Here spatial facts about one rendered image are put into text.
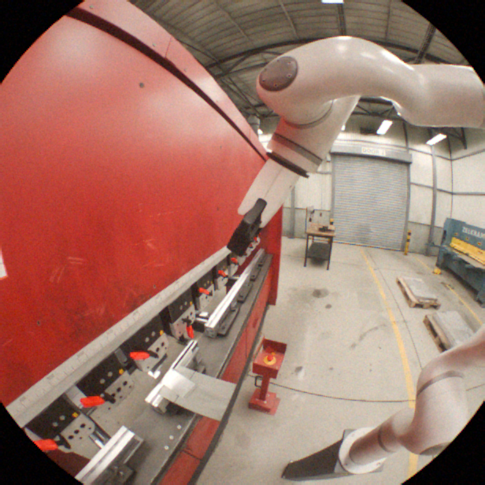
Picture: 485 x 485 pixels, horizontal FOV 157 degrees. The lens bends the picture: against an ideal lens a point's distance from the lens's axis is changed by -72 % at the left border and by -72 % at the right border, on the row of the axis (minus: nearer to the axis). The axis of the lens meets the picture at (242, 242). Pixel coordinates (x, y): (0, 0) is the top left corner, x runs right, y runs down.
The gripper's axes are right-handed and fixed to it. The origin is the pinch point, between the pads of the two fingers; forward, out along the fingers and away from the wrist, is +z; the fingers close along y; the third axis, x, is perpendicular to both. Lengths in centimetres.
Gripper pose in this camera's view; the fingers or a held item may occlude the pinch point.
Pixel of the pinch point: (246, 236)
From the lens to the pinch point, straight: 33.2
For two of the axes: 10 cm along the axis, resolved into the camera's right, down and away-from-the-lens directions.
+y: -3.7, 4.3, -8.2
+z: -4.1, 7.2, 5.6
